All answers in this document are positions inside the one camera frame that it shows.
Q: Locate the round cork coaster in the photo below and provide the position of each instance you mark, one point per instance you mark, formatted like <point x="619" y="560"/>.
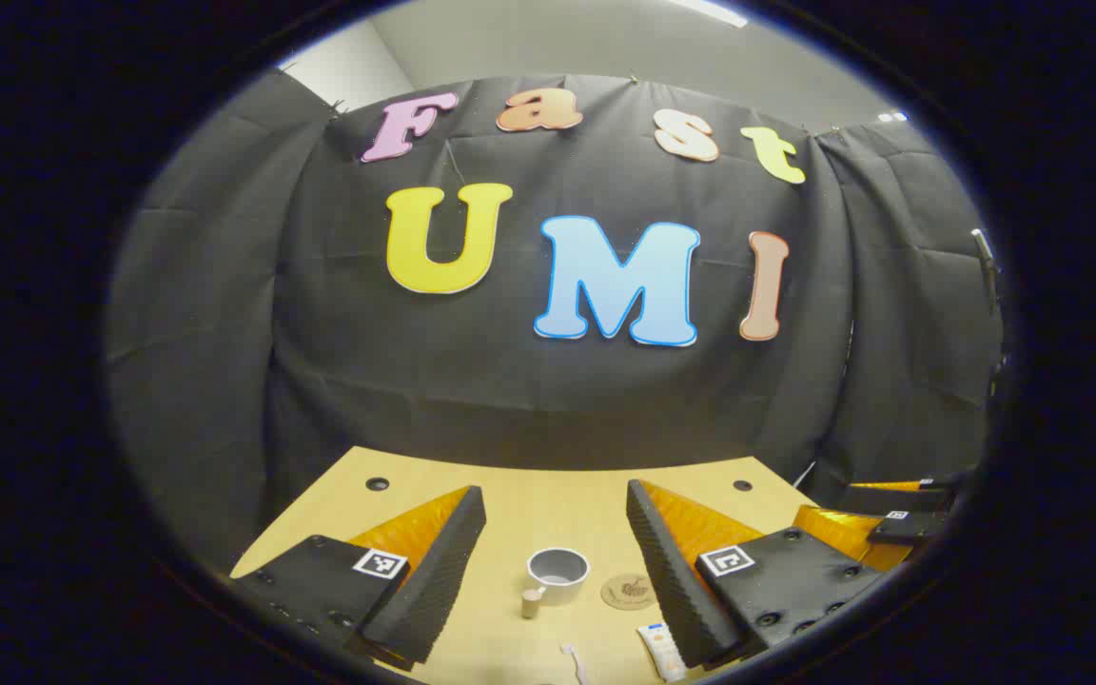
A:
<point x="626" y="592"/>

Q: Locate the wooden desktop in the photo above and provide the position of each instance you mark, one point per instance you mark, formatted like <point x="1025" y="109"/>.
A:
<point x="548" y="504"/>

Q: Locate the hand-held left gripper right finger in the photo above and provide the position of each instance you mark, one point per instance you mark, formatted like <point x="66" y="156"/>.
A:
<point x="667" y="580"/>

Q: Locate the white toothpaste tube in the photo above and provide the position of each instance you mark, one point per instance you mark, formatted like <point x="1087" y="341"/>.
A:
<point x="662" y="652"/>

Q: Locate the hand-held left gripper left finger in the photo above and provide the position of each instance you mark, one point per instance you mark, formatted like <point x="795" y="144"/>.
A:
<point x="434" y="590"/>

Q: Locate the white cup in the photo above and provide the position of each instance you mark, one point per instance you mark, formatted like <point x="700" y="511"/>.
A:
<point x="562" y="595"/>

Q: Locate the pale pink toothbrush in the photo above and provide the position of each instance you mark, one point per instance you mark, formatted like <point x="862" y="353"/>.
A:
<point x="570" y="654"/>

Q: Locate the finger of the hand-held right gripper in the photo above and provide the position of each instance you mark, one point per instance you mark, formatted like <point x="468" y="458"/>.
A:
<point x="890" y="499"/>
<point x="900" y="528"/>

